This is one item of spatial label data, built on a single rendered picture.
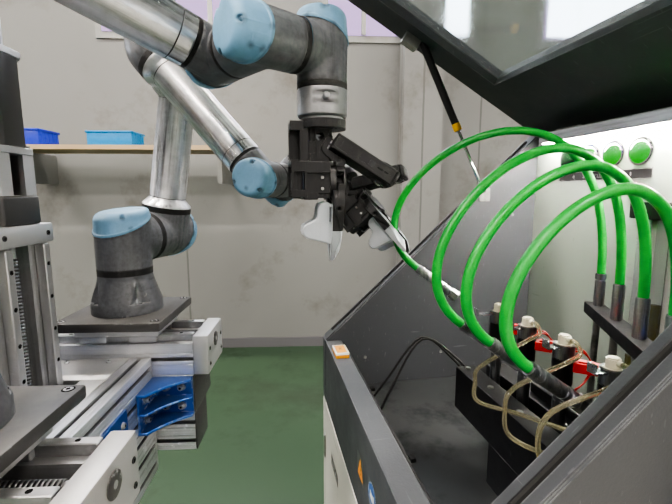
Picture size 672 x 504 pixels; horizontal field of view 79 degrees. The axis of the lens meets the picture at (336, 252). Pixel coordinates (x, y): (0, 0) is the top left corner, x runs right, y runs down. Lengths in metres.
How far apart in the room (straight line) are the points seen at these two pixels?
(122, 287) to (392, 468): 0.67
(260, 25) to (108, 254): 0.62
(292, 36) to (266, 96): 2.91
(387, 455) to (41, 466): 0.43
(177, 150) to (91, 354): 0.50
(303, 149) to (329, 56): 0.13
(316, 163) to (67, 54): 3.51
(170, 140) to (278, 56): 0.55
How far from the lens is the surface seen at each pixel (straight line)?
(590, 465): 0.47
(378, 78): 3.55
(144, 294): 1.01
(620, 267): 0.79
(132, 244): 0.99
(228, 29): 0.58
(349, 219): 0.83
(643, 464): 0.50
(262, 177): 0.79
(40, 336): 0.92
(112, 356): 1.05
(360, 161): 0.62
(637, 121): 0.93
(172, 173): 1.09
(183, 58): 0.68
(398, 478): 0.59
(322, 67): 0.63
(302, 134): 0.63
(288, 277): 3.48
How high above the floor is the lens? 1.31
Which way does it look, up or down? 8 degrees down
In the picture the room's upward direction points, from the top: straight up
